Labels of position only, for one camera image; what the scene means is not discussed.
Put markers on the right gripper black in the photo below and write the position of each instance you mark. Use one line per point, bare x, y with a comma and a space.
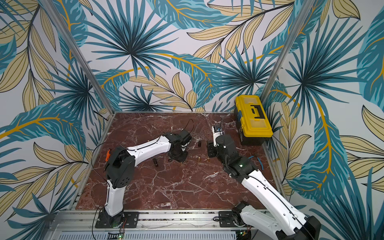
211, 150

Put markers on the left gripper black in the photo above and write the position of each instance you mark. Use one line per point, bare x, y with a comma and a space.
182, 159

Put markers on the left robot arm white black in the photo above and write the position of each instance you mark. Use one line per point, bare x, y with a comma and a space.
121, 165

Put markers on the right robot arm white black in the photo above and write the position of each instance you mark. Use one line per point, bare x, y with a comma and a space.
285, 222

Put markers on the yellow black toolbox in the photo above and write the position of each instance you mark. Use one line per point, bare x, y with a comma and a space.
252, 122

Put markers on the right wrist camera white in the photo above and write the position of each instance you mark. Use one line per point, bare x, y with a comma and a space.
217, 131

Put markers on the orange handled screwdriver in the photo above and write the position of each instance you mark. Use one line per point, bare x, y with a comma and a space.
108, 154

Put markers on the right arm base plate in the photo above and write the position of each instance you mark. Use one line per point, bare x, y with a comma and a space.
229, 219

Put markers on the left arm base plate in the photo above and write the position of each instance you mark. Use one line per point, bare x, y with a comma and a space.
126, 220

